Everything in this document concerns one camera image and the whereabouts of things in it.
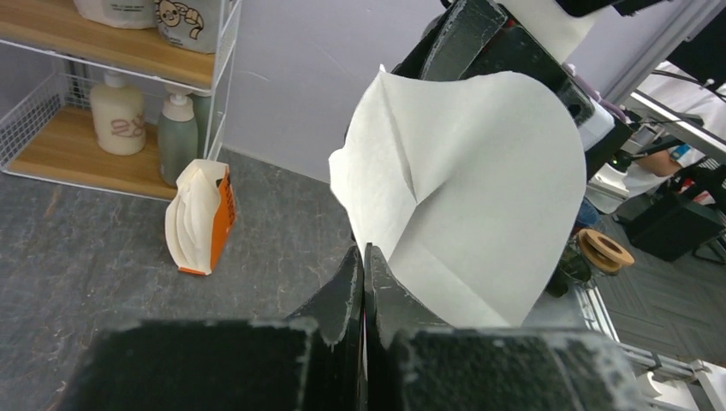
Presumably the spare wooden collar dripper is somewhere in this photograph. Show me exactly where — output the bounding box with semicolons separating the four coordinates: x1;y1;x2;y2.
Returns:
545;229;635;298

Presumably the green paper cup stack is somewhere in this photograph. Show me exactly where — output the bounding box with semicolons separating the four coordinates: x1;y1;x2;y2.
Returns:
157;87;199;187

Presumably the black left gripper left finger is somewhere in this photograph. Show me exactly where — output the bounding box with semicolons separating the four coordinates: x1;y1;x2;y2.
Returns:
60;247;363;410

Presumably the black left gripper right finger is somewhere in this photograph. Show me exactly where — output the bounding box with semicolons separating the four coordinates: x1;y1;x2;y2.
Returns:
364;244;647;410

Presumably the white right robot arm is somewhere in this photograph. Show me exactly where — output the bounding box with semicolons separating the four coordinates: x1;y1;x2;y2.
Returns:
393;1;687;180

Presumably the orange coffee filter box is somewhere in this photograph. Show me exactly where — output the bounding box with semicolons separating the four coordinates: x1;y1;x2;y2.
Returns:
164;159;236;276

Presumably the white coffee bag on shelf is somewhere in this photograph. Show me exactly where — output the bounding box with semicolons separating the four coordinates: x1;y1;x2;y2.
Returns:
154;0;224;54

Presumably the beige pump bottle on shelf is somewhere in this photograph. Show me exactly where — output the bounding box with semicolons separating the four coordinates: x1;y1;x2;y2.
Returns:
89;70;146;156

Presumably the white wire shelf rack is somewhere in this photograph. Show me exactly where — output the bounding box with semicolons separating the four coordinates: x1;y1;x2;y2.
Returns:
1;1;241;199

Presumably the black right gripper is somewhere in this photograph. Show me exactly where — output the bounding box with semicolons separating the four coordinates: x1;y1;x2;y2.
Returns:
392;1;596;126

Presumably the white paper coffee filter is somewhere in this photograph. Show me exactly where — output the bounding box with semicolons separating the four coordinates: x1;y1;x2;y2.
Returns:
329;71;586;328

